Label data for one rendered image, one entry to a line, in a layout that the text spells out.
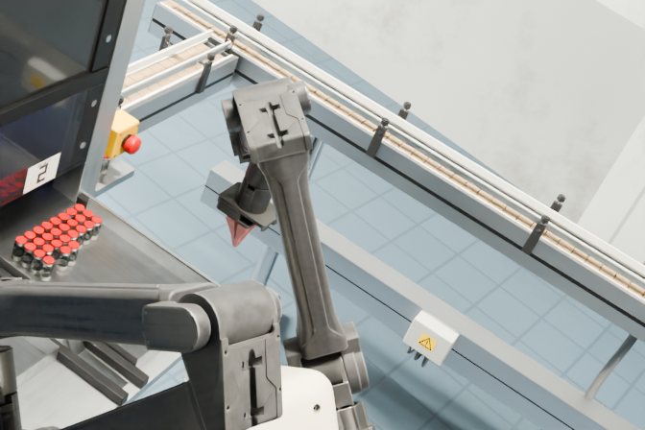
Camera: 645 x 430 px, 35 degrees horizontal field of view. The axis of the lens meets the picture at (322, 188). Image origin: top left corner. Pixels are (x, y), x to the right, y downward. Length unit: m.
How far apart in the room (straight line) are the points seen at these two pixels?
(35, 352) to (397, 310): 1.25
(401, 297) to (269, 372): 1.86
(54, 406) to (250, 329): 0.88
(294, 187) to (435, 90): 3.48
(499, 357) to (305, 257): 1.51
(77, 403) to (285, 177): 0.68
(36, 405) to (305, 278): 0.60
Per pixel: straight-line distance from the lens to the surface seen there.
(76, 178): 2.10
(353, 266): 2.79
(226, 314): 0.88
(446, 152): 2.60
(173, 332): 0.89
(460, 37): 4.58
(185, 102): 2.56
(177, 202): 3.67
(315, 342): 1.36
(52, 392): 1.76
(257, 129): 1.22
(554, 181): 4.53
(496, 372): 2.76
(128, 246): 2.05
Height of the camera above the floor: 2.20
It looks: 33 degrees down
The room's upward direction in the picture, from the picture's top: 23 degrees clockwise
